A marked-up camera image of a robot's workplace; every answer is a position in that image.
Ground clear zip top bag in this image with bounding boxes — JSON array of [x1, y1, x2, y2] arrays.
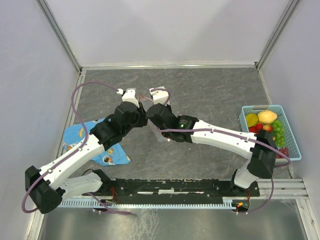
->
[[138, 94, 171, 143]]

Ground light blue plastic basket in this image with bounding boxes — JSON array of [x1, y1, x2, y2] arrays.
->
[[239, 104, 302, 161]]

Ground orange peach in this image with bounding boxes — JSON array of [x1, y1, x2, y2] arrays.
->
[[262, 124, 273, 132]]

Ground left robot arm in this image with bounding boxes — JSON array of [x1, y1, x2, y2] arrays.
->
[[24, 101, 147, 214]]

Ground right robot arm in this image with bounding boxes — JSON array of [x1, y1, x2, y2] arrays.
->
[[146, 103, 277, 196]]

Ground blue patterned cloth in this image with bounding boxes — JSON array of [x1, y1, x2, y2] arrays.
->
[[63, 123, 131, 167]]

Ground yellow star fruit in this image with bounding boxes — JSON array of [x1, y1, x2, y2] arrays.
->
[[245, 113, 259, 128]]

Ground red strawberry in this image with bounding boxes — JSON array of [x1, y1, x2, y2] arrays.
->
[[255, 122, 264, 131]]

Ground yellow lemon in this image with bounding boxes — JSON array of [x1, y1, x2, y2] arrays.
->
[[257, 109, 278, 124]]

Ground green grapes bunch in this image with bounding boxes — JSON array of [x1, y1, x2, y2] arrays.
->
[[272, 119, 285, 148]]

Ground purple grapes bunch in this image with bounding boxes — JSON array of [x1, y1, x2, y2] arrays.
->
[[276, 147, 289, 159]]

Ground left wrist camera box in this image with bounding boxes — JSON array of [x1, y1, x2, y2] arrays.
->
[[122, 88, 140, 108]]

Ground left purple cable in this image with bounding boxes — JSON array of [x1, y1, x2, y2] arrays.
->
[[21, 79, 123, 214]]

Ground aluminium frame back rail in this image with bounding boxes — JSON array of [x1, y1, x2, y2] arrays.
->
[[82, 64, 256, 71]]

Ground aluminium frame left post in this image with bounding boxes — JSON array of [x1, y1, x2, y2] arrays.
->
[[35, 0, 82, 73]]

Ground aluminium frame post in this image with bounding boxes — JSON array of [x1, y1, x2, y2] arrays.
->
[[255, 0, 301, 71], [35, 0, 82, 73]]

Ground aluminium frame right post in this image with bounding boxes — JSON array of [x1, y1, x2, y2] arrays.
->
[[255, 0, 301, 71]]

